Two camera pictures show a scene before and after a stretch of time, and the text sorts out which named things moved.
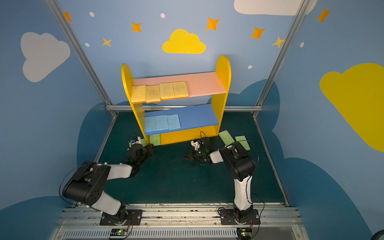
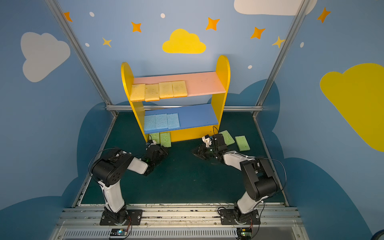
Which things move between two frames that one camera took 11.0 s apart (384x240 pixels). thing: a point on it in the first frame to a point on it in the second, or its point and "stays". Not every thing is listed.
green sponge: [143, 142] to [165, 139]
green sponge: [226, 137] stays
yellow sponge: [166, 91] stays
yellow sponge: [152, 93] stays
